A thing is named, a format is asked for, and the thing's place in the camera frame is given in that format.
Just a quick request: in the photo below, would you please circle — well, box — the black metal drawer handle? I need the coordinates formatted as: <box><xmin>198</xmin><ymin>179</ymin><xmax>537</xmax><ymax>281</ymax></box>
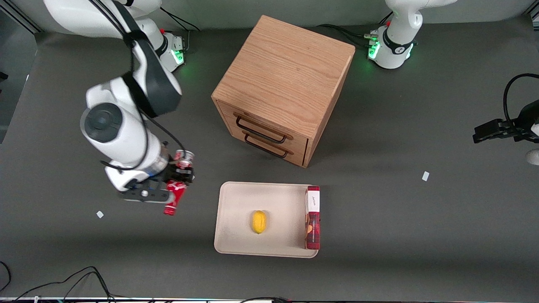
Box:
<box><xmin>235</xmin><ymin>115</ymin><xmax>288</xmax><ymax>144</ymax></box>
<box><xmin>244</xmin><ymin>133</ymin><xmax>290</xmax><ymax>159</ymax></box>

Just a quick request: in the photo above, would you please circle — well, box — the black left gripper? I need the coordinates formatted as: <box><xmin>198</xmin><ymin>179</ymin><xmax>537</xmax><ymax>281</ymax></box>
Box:
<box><xmin>472</xmin><ymin>100</ymin><xmax>539</xmax><ymax>144</ymax></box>

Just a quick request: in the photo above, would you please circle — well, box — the black right arm base cable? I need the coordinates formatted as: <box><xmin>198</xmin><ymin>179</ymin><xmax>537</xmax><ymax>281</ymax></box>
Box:
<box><xmin>160</xmin><ymin>8</ymin><xmax>201</xmax><ymax>53</ymax></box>

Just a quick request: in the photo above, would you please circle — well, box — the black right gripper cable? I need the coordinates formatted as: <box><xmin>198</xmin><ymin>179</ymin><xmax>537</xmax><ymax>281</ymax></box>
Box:
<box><xmin>86</xmin><ymin>0</ymin><xmax>187</xmax><ymax>171</ymax></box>

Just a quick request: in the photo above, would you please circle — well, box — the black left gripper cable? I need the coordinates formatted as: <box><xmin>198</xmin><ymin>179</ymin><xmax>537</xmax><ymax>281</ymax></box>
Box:
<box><xmin>503</xmin><ymin>73</ymin><xmax>539</xmax><ymax>123</ymax></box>

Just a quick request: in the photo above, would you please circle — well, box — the black arm base cable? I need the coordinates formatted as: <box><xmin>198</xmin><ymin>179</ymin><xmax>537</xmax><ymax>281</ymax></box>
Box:
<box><xmin>160</xmin><ymin>8</ymin><xmax>201</xmax><ymax>53</ymax></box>
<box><xmin>316</xmin><ymin>11</ymin><xmax>394</xmax><ymax>48</ymax></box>

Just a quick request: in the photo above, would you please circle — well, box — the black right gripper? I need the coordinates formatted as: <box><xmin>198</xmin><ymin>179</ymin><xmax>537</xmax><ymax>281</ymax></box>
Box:
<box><xmin>120</xmin><ymin>163</ymin><xmax>195</xmax><ymax>198</ymax></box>

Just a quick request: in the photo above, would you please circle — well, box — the red snack box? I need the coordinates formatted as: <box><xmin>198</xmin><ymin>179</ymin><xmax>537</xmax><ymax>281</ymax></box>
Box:
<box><xmin>304</xmin><ymin>185</ymin><xmax>321</xmax><ymax>250</ymax></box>

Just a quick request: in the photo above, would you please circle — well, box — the red coke bottle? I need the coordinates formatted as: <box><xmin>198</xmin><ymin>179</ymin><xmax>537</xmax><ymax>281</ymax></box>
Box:
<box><xmin>163</xmin><ymin>150</ymin><xmax>195</xmax><ymax>216</ymax></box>

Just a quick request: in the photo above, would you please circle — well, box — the black left arm base cable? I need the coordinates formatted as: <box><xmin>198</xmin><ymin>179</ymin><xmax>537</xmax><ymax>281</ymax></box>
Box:
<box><xmin>316</xmin><ymin>11</ymin><xmax>394</xmax><ymax>48</ymax></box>

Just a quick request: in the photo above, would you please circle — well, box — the beige plastic tray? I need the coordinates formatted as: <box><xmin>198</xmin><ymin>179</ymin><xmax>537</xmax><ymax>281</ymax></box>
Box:
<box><xmin>213</xmin><ymin>181</ymin><xmax>320</xmax><ymax>258</ymax></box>

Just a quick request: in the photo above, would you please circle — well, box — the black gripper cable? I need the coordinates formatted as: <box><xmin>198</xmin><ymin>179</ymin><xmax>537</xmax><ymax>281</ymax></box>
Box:
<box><xmin>503</xmin><ymin>73</ymin><xmax>539</xmax><ymax>123</ymax></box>
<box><xmin>86</xmin><ymin>0</ymin><xmax>187</xmax><ymax>171</ymax></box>

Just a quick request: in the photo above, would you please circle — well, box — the black floor cable bundle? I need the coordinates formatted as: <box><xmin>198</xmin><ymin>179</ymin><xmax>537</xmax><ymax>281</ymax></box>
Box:
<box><xmin>0</xmin><ymin>261</ymin><xmax>127</xmax><ymax>303</ymax></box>

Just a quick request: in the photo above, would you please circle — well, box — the yellow lemon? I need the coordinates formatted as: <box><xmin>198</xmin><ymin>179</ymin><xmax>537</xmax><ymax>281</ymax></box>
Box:
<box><xmin>251</xmin><ymin>210</ymin><xmax>267</xmax><ymax>235</ymax></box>

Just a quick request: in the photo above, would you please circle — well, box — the wooden drawer cabinet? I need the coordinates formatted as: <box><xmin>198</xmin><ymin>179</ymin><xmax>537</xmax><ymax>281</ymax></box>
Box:
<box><xmin>211</xmin><ymin>15</ymin><xmax>356</xmax><ymax>169</ymax></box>

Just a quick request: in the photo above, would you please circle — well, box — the black cable at table edge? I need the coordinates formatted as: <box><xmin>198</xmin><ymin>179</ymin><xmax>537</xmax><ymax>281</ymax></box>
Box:
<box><xmin>239</xmin><ymin>296</ymin><xmax>292</xmax><ymax>303</ymax></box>

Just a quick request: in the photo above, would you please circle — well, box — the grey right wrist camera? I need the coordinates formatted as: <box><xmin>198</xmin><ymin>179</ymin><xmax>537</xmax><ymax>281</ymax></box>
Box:
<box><xmin>117</xmin><ymin>189</ymin><xmax>176</xmax><ymax>204</ymax></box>

